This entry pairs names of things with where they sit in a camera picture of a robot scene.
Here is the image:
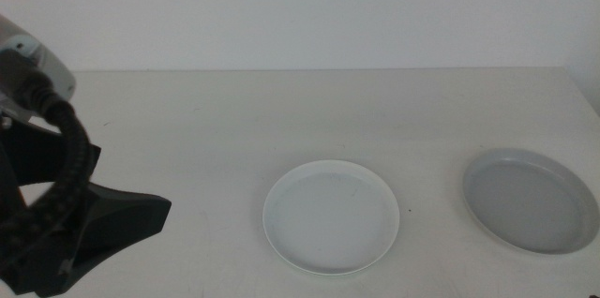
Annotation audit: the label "black braided camera cable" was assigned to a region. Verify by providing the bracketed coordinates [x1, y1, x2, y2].
[0, 49, 93, 271]

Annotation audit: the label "grey shallow bowl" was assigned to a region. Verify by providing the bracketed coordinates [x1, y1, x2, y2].
[461, 147, 600, 256]

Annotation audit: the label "white shallow bowl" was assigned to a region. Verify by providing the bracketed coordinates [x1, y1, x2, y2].
[262, 159, 401, 275]

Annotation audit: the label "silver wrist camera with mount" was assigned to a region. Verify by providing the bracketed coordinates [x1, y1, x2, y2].
[0, 14, 77, 119]

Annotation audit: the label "pale green shallow bowl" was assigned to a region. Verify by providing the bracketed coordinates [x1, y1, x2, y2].
[262, 166, 401, 277]

